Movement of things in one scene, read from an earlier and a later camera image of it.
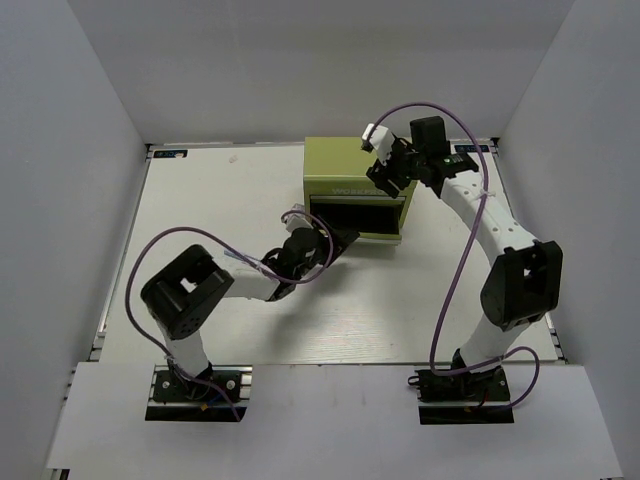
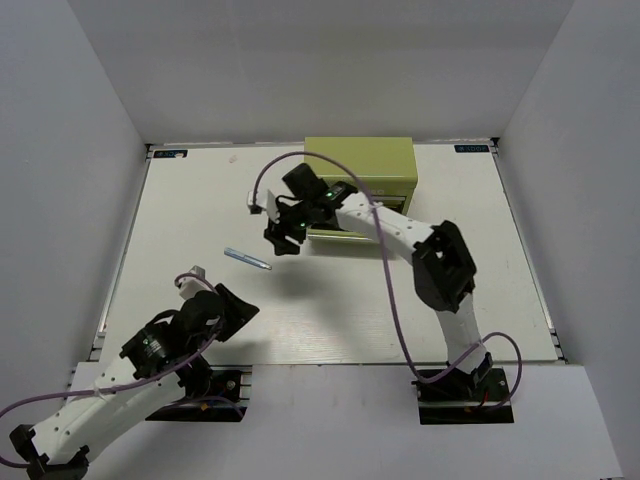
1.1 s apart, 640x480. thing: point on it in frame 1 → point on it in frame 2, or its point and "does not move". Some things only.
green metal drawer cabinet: (337, 191) does not move
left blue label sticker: (169, 153) does not move
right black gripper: (398, 147) → (283, 230)
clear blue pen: (236, 256) does not move
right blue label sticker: (471, 149) does not move
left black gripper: (341, 240) → (240, 312)
